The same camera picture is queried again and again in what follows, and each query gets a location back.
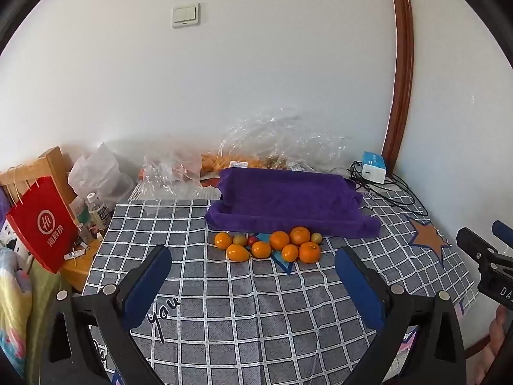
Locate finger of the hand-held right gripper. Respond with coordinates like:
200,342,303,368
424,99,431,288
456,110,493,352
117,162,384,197
456,227,513,278
493,220,513,247

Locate grey checked bedsheet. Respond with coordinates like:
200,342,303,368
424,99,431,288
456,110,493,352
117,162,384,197
82,184,479,385

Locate white and blue box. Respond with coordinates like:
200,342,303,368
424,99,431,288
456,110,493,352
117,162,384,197
362,151,389,183

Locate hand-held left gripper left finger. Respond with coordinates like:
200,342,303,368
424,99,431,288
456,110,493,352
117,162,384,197
40,244,173,385

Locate white plastic bag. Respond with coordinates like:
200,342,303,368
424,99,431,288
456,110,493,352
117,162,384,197
67,143,135,209

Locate oval small orange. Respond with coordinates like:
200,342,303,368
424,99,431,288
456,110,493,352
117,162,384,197
226,244,251,263

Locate person's right hand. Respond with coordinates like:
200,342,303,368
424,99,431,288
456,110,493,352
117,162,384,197
477,307,513,373

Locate wooden headboard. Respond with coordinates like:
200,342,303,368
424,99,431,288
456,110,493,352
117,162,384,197
0,146,77,205

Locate red paper bag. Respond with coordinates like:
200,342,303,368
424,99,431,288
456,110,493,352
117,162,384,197
5,164,80,274

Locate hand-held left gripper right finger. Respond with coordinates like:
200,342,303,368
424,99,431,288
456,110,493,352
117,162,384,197
334,245,467,385

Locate large clear plastic bag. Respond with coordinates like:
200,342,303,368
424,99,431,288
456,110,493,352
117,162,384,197
200,106,353,177

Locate medium orange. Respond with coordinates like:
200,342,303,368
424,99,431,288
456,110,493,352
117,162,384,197
290,227,312,246

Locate white light switch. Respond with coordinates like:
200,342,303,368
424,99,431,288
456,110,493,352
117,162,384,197
172,3,200,29

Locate black cables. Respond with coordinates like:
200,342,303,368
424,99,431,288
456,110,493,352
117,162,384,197
347,160,429,217

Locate wooden side table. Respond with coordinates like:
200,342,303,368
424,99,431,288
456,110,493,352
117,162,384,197
62,236,105,293

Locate brown wooden door frame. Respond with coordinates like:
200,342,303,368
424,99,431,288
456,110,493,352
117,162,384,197
381,0,415,171

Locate clear water bottle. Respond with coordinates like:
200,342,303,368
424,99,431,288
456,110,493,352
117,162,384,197
86,192,112,231

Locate purple towel lined tray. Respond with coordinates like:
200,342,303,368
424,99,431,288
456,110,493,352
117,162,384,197
204,167,381,239

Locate large orange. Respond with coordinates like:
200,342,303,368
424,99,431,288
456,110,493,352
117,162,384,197
299,242,322,264

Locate small clear plastic bag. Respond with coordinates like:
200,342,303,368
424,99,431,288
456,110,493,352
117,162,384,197
138,148,203,199

